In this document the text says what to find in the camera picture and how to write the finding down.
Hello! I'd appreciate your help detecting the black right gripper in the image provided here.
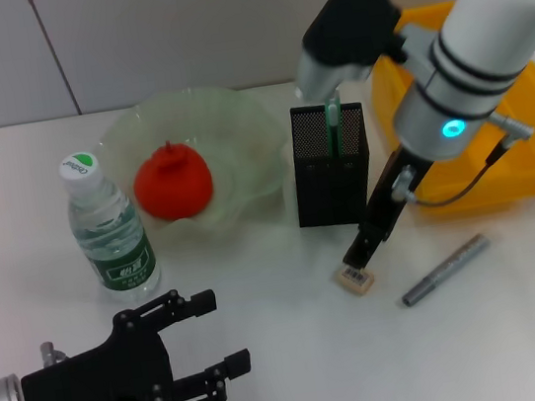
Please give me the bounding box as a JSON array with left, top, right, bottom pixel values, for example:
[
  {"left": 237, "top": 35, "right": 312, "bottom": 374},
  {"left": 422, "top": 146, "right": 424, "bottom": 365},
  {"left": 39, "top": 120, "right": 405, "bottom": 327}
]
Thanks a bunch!
[{"left": 327, "top": 141, "right": 450, "bottom": 275}]

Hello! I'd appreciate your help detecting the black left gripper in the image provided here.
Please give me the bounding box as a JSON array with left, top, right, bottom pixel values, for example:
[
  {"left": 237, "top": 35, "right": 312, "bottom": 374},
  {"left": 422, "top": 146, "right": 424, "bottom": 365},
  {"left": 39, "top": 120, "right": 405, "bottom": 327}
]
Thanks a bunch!
[{"left": 10, "top": 280, "right": 258, "bottom": 401}]

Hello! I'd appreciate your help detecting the beige eraser with barcode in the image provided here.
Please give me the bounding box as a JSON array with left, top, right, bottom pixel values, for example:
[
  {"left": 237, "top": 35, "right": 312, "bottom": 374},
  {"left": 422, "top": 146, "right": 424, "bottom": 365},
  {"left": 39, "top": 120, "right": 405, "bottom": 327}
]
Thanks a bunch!
[{"left": 332, "top": 260, "right": 379, "bottom": 300}]

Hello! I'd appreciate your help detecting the grey marker pen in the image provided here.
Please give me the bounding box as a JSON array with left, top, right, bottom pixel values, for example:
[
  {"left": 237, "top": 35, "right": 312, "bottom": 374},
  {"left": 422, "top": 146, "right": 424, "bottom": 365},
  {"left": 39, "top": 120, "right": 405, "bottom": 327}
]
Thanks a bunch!
[{"left": 394, "top": 231, "right": 499, "bottom": 310}]

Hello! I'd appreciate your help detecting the green utility knife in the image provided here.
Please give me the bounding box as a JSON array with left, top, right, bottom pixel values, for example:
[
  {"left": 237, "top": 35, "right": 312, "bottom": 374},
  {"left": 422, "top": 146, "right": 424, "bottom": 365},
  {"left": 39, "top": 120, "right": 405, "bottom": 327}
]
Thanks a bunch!
[{"left": 319, "top": 88, "right": 353, "bottom": 161}]

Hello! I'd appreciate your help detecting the clear green-label water bottle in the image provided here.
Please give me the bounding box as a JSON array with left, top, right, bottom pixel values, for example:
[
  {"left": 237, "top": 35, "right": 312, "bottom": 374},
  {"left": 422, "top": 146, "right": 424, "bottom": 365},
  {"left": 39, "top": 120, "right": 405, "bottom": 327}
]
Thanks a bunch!
[{"left": 56, "top": 139, "right": 167, "bottom": 311}]

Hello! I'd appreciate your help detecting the red-orange toy orange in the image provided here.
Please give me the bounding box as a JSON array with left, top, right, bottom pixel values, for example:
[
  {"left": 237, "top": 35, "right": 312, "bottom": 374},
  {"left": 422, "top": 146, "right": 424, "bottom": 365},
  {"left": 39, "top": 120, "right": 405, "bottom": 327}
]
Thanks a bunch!
[{"left": 126, "top": 135, "right": 219, "bottom": 226}]

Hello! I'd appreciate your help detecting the black mesh pen holder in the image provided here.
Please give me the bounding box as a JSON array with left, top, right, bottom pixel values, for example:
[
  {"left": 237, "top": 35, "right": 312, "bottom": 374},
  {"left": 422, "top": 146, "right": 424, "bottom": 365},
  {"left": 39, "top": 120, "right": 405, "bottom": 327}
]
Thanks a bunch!
[{"left": 281, "top": 97, "right": 379, "bottom": 234}]

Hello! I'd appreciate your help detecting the pale green glass fruit plate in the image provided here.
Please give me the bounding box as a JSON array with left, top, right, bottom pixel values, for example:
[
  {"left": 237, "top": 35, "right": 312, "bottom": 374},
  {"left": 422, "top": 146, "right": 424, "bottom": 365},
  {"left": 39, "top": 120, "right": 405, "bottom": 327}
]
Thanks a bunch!
[{"left": 91, "top": 74, "right": 302, "bottom": 247}]

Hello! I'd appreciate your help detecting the yellow plastic bin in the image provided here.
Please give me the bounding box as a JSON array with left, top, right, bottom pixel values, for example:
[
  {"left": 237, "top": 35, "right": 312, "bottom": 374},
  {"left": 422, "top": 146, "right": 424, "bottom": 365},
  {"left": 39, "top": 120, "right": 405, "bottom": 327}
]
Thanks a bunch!
[{"left": 359, "top": 0, "right": 535, "bottom": 228}]

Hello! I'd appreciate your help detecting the right arm gripper cable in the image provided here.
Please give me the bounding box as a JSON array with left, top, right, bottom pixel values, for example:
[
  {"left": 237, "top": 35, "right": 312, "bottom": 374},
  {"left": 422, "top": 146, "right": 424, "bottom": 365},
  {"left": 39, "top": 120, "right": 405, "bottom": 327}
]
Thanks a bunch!
[{"left": 380, "top": 106, "right": 535, "bottom": 214}]

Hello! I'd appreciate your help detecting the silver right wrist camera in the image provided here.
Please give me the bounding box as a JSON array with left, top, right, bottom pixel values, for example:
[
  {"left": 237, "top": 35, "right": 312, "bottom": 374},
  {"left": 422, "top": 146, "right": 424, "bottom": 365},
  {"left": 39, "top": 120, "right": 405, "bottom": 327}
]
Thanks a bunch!
[{"left": 282, "top": 0, "right": 417, "bottom": 107}]

